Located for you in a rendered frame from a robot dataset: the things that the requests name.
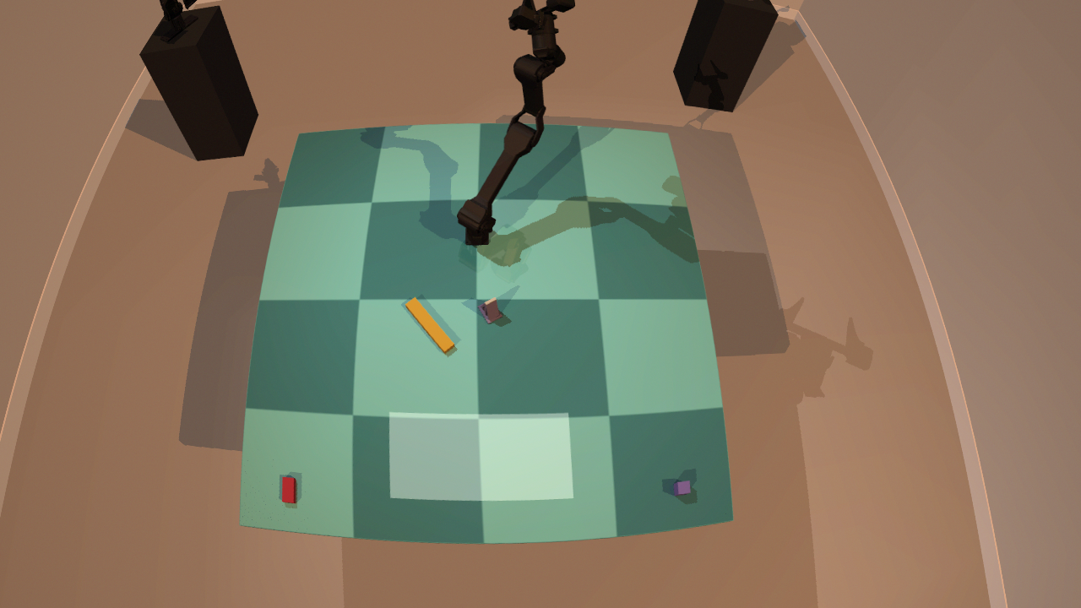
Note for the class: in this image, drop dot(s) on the orange bar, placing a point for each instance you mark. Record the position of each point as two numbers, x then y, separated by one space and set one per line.
431 327

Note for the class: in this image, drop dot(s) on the red rectangular block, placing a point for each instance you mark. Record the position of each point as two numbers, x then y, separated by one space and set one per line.
289 490

